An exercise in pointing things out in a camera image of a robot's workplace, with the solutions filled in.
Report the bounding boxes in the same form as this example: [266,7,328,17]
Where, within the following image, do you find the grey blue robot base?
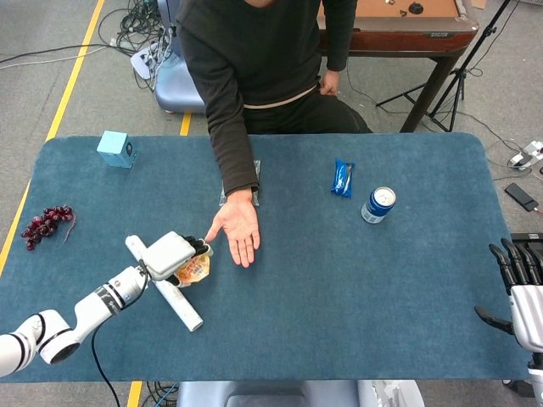
[176,380,425,407]

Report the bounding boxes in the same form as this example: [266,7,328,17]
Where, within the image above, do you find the dark red grape bunch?
[20,204,77,251]

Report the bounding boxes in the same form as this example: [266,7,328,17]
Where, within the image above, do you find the clear plastic packet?
[218,159,261,208]

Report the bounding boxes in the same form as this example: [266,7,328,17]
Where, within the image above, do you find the person left forearm dark sleeve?
[325,0,358,72]

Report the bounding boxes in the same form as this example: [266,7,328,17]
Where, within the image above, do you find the white power adapter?
[507,141,543,170]

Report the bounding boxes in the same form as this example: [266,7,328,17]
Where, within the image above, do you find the black phone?
[504,182,540,212]

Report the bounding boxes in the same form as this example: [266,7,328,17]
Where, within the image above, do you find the blue snack packet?
[330,158,356,199]

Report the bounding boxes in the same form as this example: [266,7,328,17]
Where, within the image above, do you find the blue table mat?
[0,131,531,382]

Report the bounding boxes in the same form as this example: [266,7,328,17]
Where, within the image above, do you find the brown pool table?
[320,0,480,133]

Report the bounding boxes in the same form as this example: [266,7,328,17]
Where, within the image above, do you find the black flat device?
[511,231,543,255]

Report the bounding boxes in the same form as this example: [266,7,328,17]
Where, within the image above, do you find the person left hand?
[318,70,340,97]

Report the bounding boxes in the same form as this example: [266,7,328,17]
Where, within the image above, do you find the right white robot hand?
[473,237,543,353]

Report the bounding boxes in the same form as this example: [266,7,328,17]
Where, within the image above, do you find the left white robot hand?
[143,231,215,289]

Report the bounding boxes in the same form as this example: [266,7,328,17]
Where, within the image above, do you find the white power strip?
[130,40,165,80]

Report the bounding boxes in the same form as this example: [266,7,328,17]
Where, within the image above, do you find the black tripod stand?
[375,0,514,132]

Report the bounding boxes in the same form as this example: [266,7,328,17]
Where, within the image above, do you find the white cylindrical tube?
[125,235,204,332]

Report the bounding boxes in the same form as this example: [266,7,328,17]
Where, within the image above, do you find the light blue box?
[96,130,138,170]

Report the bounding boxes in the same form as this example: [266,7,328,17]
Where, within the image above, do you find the blue drink can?
[361,186,397,225]

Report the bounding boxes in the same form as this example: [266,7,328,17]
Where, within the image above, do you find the person right forearm dark sleeve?
[207,105,260,197]

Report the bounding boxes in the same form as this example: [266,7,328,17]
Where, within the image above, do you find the tangled black cable bundle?
[99,0,171,56]

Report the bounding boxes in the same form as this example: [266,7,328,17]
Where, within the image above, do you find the person right hand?
[204,189,261,269]

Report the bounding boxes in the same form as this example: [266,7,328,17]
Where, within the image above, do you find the floor cables under table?
[146,381,179,407]

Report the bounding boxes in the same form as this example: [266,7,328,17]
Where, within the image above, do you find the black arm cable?
[90,262,149,407]

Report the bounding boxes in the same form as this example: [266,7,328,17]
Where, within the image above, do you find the person in dark sweater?
[176,0,374,197]

